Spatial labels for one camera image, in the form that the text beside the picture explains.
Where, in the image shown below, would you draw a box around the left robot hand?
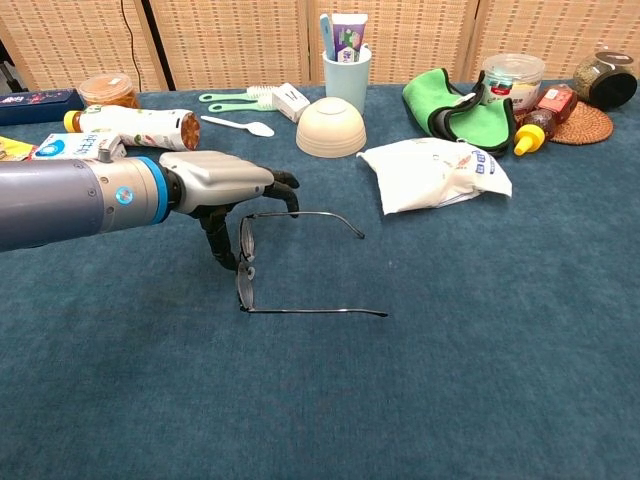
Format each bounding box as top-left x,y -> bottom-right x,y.
158,149 -> 301,272

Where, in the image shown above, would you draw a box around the thin metal eyeglasses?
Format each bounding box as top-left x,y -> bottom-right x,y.
235,209 -> 390,319

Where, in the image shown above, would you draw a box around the white plastic spoon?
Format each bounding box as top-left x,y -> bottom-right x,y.
200,115 -> 276,138

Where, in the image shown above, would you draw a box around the white labelled drink bottle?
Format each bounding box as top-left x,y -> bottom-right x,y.
62,104 -> 202,152

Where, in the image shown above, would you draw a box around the small white cardboard box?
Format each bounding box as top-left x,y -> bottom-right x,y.
271,82 -> 311,124

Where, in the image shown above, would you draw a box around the beige upturned bowl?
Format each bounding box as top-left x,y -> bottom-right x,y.
295,96 -> 368,160

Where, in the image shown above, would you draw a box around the orange snack plastic jar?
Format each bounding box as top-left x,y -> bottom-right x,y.
77,73 -> 140,110

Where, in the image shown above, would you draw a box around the bamboo folding screen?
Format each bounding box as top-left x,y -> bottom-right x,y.
0,0 -> 640,94

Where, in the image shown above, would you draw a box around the white blue milk carton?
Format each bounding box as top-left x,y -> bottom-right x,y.
30,131 -> 127,162

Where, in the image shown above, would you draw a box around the black tripod stand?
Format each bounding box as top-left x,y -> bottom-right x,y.
139,0 -> 177,92

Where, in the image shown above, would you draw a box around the light blue plastic cup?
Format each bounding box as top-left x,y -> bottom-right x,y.
322,44 -> 373,116

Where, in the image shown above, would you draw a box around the light blue toothbrush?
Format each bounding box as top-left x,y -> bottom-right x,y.
318,13 -> 337,62

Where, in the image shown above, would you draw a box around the navy blue rectangular box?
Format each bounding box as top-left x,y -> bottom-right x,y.
0,88 -> 86,127

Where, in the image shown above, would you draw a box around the purple white toothpaste tube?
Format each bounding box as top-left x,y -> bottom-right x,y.
330,12 -> 370,64

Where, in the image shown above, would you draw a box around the razor blister pack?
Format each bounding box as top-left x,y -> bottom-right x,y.
0,135 -> 39,162

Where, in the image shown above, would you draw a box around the white plastic food bag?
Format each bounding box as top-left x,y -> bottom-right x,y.
356,137 -> 514,216

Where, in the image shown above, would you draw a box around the blue carpet table cover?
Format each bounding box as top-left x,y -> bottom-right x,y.
0,79 -> 640,480

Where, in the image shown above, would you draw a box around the green cloth black trim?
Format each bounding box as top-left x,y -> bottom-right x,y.
401,67 -> 517,156

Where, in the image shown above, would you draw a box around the clear plastic candy jar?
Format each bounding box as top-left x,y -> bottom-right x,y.
481,52 -> 546,115

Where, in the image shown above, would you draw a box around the honey bottle yellow cap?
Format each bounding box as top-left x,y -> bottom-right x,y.
513,83 -> 580,157

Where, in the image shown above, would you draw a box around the round woven rattan coaster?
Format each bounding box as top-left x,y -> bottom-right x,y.
514,99 -> 615,147

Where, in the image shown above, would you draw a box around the glass jar black lid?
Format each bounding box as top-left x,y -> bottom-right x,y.
571,47 -> 639,111

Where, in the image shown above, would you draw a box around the thin black hanging cable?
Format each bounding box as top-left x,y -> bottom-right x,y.
119,0 -> 136,76

